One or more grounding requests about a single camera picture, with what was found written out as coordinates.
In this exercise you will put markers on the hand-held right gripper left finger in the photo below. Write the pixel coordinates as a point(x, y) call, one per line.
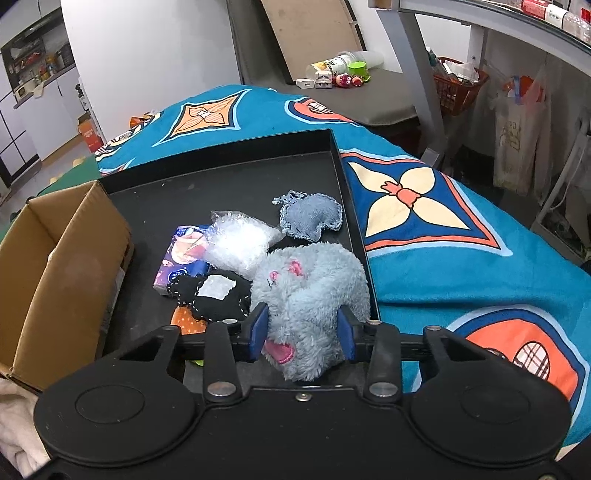
point(257, 332)

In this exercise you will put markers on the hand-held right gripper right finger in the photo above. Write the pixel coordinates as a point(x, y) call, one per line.
point(347, 334)

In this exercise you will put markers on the black stitched fabric pouch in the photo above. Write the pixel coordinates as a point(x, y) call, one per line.
point(231, 305)

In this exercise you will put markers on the blue plush toy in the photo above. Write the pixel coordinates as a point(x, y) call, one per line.
point(314, 286)

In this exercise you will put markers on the clear plastic bag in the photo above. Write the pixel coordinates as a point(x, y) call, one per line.
point(240, 244)

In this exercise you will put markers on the blue denim fabric pouch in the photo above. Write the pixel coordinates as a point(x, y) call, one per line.
point(309, 217)

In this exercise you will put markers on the black tray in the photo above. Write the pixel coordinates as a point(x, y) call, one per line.
point(231, 175)

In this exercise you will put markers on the cardboard box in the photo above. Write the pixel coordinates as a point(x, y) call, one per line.
point(92, 258)

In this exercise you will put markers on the small green object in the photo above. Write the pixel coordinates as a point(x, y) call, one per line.
point(196, 362)

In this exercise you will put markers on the orange dotted cloth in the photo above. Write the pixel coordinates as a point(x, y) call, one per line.
point(187, 321)

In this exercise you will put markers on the blue printed blanket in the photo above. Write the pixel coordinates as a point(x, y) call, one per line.
point(415, 277)

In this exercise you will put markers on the purple snack packet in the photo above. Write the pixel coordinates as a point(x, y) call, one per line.
point(178, 263)

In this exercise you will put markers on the grey padded bench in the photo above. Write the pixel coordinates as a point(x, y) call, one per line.
point(378, 97)

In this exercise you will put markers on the orange snack bag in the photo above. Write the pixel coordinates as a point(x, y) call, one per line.
point(141, 121)

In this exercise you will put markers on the white metal rack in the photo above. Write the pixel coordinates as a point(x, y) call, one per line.
point(554, 207)

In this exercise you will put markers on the yellow slipper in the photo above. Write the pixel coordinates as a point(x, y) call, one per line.
point(56, 178)
point(77, 161)

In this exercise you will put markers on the white charger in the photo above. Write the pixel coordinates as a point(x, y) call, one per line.
point(304, 84)

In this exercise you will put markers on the white cloth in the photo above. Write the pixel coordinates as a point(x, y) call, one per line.
point(18, 415)

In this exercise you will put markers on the red round toy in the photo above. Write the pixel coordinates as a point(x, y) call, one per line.
point(358, 81)
point(342, 81)

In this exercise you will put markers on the small white toy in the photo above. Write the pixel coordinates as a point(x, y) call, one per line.
point(324, 81)

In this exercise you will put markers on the white tote bag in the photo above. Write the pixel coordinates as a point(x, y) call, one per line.
point(517, 138)

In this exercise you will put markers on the orange carton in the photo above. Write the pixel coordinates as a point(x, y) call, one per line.
point(90, 134)

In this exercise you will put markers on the green cup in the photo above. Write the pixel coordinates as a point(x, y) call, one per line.
point(359, 70)

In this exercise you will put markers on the orange basket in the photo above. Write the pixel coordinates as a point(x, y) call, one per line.
point(461, 92)

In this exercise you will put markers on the clear plastic bottle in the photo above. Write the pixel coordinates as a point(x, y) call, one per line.
point(332, 62)

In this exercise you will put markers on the black spray bottle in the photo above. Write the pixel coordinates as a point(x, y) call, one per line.
point(83, 99)

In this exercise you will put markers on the white kitchen cabinet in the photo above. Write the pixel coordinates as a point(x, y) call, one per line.
point(55, 106)

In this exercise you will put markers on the orange plastic bag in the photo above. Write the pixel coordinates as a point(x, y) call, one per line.
point(531, 92)

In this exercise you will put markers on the brown board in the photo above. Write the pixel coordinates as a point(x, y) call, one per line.
point(309, 32)

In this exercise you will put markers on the black framed sliding door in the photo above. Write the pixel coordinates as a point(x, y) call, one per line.
point(18, 143)

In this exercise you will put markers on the white jar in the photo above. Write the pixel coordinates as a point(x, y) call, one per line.
point(555, 16)

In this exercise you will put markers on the grey desk frame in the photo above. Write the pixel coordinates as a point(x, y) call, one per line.
point(415, 69)

